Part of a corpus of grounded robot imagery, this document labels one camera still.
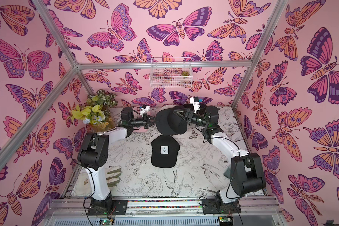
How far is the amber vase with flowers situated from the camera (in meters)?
0.86

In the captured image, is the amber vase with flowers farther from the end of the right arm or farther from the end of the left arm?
the end of the right arm

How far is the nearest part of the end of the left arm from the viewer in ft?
2.56

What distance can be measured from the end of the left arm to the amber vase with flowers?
187mm
